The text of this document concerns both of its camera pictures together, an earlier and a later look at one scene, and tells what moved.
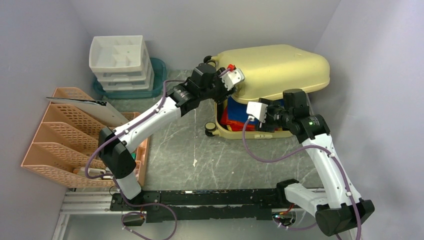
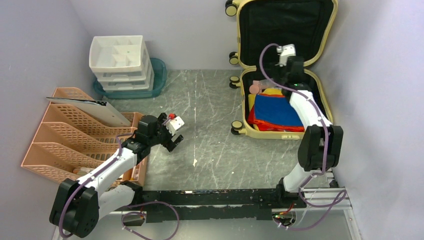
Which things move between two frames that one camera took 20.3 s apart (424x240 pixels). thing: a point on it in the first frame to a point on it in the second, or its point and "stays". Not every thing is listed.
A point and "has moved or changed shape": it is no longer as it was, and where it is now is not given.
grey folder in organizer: [100, 110] stays
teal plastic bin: [160, 77] stays
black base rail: [160, 205] stays
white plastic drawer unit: [122, 63] stays
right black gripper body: [275, 116] to [282, 78]
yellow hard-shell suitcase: [268, 71] has moved or changed shape
